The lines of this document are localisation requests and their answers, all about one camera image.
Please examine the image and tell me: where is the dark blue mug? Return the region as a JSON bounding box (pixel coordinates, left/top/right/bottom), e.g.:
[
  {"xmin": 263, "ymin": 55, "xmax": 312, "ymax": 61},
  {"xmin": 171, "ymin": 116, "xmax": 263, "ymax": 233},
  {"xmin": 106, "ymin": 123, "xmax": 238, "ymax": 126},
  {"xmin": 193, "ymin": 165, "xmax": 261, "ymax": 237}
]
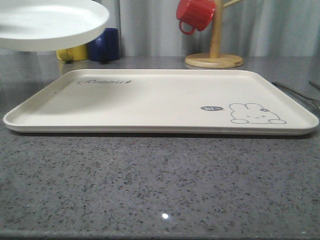
[{"xmin": 86, "ymin": 27, "xmax": 120, "ymax": 62}]

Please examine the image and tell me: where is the wooden mug tree stand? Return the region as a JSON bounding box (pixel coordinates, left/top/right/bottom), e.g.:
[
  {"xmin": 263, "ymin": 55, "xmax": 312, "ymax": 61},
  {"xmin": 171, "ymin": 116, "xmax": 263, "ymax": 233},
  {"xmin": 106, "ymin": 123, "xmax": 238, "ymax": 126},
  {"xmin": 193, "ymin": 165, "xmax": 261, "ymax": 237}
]
[{"xmin": 184, "ymin": 0, "xmax": 244, "ymax": 69}]

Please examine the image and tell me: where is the cream rabbit serving tray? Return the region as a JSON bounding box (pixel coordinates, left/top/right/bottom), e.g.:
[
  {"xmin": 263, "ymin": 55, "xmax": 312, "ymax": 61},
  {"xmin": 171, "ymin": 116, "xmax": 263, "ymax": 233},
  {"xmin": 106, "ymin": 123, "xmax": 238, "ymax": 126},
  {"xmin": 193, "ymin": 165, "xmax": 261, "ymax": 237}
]
[{"xmin": 3, "ymin": 69, "xmax": 320, "ymax": 136}]

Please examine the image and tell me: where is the yellow mug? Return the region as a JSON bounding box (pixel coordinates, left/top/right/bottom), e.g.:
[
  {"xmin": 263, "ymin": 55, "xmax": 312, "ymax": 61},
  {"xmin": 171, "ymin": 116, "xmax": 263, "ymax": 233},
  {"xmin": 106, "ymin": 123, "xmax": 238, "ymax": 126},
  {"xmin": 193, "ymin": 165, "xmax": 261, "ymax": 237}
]
[{"xmin": 55, "ymin": 44, "xmax": 88, "ymax": 62}]

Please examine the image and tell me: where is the silver fork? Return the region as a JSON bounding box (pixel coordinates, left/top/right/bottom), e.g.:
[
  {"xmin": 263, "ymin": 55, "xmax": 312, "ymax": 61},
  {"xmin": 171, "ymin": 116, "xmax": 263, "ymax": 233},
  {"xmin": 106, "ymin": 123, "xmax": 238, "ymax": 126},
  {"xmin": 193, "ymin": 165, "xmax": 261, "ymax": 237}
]
[{"xmin": 271, "ymin": 81, "xmax": 320, "ymax": 115}]

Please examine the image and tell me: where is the grey curtain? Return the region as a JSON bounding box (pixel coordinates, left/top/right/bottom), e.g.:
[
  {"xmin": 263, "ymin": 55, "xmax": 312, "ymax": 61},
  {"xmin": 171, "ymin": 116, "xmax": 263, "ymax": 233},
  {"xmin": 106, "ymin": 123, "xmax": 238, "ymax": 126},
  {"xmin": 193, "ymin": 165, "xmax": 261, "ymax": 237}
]
[{"xmin": 0, "ymin": 0, "xmax": 320, "ymax": 57}]

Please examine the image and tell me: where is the silver spoon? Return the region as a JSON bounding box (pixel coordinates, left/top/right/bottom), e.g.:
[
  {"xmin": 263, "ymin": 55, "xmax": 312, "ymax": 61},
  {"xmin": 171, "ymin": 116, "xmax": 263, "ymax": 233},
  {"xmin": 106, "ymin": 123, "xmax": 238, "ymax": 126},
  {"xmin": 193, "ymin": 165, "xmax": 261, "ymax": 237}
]
[{"xmin": 308, "ymin": 81, "xmax": 320, "ymax": 90}]

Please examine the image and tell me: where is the red mug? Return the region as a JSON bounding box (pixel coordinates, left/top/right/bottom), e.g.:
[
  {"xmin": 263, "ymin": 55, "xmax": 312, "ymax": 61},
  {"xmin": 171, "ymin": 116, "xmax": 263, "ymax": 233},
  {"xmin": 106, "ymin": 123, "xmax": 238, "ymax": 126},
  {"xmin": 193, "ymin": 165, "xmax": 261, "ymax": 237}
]
[{"xmin": 176, "ymin": 0, "xmax": 216, "ymax": 35}]

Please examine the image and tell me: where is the white round plate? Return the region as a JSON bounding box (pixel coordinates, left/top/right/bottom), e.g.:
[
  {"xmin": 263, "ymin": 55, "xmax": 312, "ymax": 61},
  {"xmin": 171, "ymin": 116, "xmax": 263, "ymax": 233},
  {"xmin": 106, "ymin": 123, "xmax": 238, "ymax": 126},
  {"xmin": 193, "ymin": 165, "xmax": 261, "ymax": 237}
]
[{"xmin": 0, "ymin": 0, "xmax": 110, "ymax": 52}]

